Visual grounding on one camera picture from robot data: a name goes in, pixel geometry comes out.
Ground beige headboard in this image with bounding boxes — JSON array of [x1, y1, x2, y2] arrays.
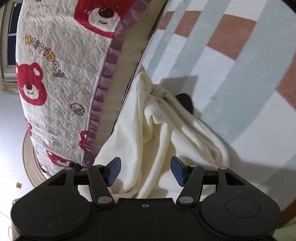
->
[[22, 131, 47, 188]]

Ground light green blanket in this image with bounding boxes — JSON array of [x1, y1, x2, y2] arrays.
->
[[273, 223, 296, 241]]

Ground window with beige frame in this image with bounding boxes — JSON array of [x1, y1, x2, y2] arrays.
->
[[1, 1, 23, 94]]

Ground white quilted bear bedspread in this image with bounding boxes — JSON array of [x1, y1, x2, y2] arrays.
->
[[14, 0, 167, 180]]

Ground cream zip-up hoodie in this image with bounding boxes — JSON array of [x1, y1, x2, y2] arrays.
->
[[95, 72, 229, 200]]

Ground checkered play mat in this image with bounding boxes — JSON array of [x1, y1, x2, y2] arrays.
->
[[140, 1, 295, 225]]

